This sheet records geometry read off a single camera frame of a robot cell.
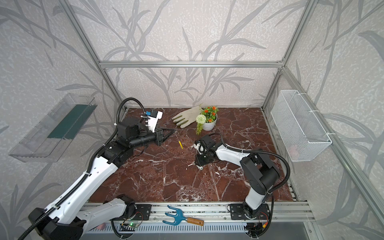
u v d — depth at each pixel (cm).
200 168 89
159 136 58
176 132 68
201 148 82
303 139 69
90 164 45
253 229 74
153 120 60
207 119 96
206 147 72
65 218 38
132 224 71
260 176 46
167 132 66
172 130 67
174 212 75
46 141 64
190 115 116
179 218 72
